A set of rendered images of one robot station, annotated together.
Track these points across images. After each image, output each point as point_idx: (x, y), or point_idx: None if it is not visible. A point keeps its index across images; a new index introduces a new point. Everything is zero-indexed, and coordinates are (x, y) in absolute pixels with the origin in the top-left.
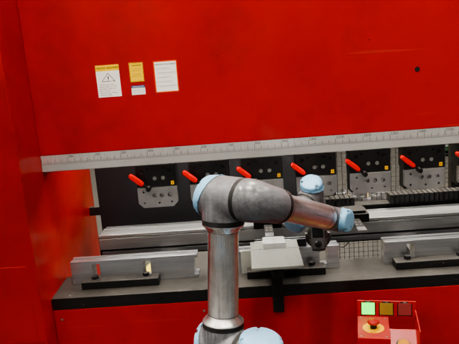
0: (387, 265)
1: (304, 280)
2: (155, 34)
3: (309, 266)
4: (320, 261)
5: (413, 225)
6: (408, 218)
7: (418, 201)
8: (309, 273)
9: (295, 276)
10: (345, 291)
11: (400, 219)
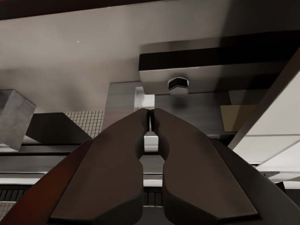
0: (5, 86)
1: (210, 14)
2: None
3: (185, 77)
4: (154, 104)
5: (17, 162)
6: (21, 172)
7: (27, 189)
8: (186, 55)
9: (231, 45)
10: None
11: (31, 172)
